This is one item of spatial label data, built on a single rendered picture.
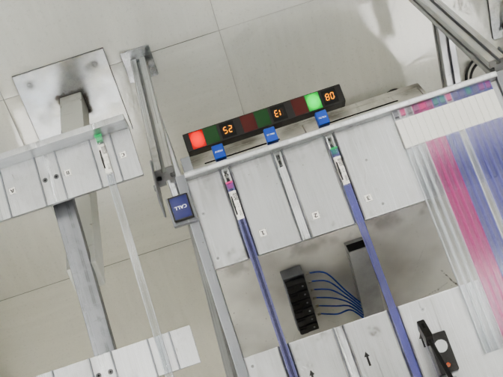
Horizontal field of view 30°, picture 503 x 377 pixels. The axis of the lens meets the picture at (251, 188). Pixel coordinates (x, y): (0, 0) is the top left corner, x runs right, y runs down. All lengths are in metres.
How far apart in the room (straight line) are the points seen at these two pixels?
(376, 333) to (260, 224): 0.31
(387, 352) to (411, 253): 0.47
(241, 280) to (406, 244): 0.39
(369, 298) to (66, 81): 0.98
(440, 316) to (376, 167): 0.32
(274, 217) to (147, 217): 0.95
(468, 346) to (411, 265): 0.47
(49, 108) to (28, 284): 0.58
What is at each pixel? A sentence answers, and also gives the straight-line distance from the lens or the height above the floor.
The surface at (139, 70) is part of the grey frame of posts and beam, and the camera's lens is 2.48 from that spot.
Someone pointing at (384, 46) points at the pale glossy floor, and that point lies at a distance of 2.68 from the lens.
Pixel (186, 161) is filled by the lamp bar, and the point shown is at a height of 0.66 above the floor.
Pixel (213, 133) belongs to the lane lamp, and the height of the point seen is 0.66.
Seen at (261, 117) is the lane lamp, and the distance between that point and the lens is 1.93.
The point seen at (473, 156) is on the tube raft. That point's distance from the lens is 1.91.
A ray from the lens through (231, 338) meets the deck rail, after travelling 1.81.
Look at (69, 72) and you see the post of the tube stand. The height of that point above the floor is 0.01.
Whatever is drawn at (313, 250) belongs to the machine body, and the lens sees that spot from 2.16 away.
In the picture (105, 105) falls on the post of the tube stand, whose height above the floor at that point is 0.01.
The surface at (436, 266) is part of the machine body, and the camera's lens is 2.29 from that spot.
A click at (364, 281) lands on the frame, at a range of 2.19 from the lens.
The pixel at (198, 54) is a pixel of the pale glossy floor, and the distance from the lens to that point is 2.56.
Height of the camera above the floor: 2.36
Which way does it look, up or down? 59 degrees down
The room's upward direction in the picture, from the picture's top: 159 degrees clockwise
